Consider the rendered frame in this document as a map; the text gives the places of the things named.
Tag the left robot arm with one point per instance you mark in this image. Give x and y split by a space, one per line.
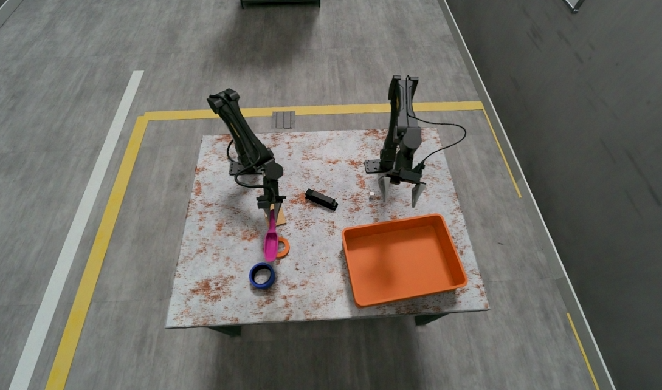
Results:
401 140

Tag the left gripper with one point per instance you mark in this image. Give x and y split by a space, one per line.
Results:
392 177

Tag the orange plastic tray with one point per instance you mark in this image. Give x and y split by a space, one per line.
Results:
393 259

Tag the orange ring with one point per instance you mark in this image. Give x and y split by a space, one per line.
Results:
287 247

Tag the magenta plastic scoop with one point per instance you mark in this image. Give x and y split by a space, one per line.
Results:
270 245

